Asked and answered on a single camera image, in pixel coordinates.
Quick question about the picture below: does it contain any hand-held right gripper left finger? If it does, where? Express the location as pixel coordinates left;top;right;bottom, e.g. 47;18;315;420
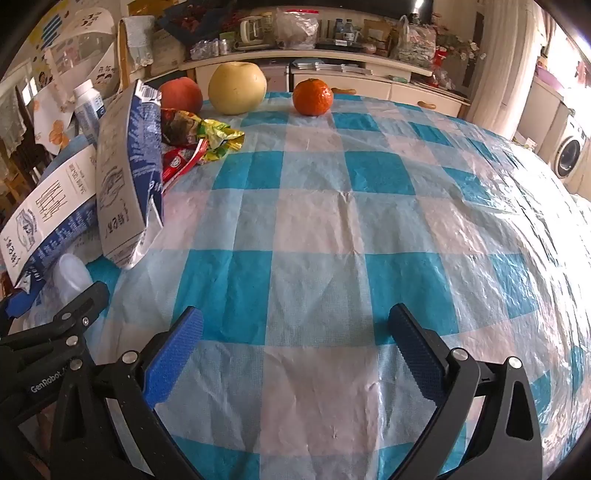
48;306;204;480

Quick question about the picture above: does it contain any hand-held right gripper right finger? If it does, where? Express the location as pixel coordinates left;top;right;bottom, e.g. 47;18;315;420
388;303;543;480

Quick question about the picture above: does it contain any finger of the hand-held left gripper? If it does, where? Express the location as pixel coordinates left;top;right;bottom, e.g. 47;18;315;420
0;281;110;357

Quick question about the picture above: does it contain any blue grey wipes packet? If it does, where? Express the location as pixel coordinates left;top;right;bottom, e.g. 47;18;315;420
95;79;165;270
0;145;100;319

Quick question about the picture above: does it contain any red snack wrapper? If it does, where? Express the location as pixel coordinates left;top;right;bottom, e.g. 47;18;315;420
161;138;209;185

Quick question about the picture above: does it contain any dark brown snack wrapper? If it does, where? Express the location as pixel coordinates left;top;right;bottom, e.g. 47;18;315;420
160;107;204;146

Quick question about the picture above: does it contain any yellow snack wrapper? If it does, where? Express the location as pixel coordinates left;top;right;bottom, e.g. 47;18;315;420
196;119;246;164

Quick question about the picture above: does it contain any translucent white plastic bottle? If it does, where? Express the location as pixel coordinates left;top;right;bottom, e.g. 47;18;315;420
51;253;95;305

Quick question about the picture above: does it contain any blue white checkered tablecloth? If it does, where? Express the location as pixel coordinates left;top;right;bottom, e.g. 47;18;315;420
28;90;591;480

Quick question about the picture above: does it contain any orange print dining tablecloth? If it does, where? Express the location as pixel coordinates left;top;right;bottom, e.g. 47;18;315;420
28;83;81;155

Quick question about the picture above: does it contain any white bottle with blue label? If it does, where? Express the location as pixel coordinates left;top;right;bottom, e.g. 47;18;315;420
73;79;107;148

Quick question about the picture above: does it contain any red peach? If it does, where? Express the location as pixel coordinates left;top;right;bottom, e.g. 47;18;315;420
159;78;204;115

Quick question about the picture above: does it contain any white washing machine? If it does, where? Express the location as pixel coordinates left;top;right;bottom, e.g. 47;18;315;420
551;115;591;181

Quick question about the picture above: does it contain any yellow pear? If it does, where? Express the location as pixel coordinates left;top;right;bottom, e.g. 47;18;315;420
208;61;268;116

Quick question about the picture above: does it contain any light wooden chair lace cover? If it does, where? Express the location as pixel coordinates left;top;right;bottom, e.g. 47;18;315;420
119;16;158;88

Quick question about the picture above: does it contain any white television cabinet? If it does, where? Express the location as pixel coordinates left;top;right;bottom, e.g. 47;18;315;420
180;48;472;118

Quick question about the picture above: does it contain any orange tangerine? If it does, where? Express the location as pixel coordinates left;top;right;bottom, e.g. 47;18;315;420
293;78;334;116

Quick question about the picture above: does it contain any cream curtain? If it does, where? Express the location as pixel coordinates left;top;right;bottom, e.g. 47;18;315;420
468;0;546;139

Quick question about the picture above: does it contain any dark wrapped bouquet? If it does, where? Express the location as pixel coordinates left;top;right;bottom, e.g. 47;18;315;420
157;7;232;44

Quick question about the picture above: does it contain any plastic bag of goods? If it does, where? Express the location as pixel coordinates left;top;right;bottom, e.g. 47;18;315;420
392;16;437;70

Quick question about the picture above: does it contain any cream coffee maker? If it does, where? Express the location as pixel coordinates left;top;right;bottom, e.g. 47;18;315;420
235;15;273;51

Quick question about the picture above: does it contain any clear plastic bag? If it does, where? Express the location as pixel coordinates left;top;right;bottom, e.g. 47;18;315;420
276;8;320;51

